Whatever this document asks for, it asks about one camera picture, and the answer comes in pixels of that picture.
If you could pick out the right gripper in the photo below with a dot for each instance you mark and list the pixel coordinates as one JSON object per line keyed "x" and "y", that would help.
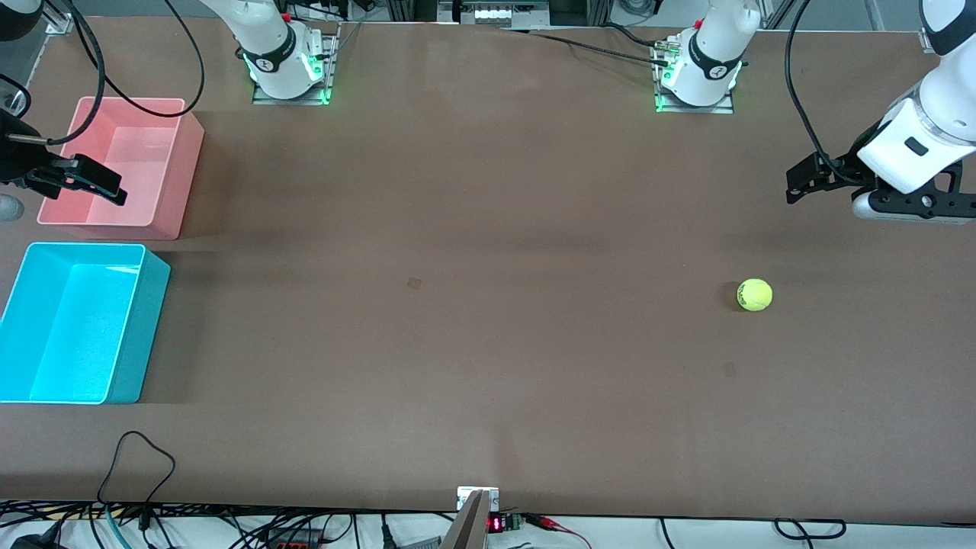
{"x": 17, "y": 162}

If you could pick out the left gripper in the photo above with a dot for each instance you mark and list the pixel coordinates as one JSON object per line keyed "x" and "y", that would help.
{"x": 849, "y": 165}

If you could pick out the yellow tennis ball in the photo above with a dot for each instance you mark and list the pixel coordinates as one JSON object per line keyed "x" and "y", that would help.
{"x": 754, "y": 295}

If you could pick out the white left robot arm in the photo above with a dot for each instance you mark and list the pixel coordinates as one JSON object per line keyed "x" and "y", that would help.
{"x": 717, "y": 46}

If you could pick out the pink plastic bin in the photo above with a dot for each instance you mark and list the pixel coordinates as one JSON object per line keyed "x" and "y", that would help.
{"x": 152, "y": 160}

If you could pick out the blue plastic bin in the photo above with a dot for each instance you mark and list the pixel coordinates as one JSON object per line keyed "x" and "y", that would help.
{"x": 76, "y": 328}

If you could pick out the white power strip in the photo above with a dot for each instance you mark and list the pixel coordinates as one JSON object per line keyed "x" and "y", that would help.
{"x": 503, "y": 14}

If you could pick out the red alligator clip lead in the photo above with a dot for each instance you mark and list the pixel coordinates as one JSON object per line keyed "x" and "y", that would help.
{"x": 553, "y": 524}

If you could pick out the red LED display module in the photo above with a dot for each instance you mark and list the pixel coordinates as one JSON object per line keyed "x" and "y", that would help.
{"x": 497, "y": 524}

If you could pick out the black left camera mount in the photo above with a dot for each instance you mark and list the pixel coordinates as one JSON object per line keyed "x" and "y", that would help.
{"x": 900, "y": 200}

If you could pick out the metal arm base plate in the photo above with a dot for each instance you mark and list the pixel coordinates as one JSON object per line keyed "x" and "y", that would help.
{"x": 728, "y": 108}
{"x": 332, "y": 72}

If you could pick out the aluminium table corner bracket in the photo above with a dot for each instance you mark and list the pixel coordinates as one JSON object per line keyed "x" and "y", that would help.
{"x": 57, "y": 24}
{"x": 926, "y": 40}

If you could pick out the silver camera clamp bracket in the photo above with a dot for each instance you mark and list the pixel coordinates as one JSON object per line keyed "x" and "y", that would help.
{"x": 467, "y": 497}

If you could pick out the grey camera pole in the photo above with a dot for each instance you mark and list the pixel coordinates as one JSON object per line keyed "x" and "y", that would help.
{"x": 467, "y": 530}

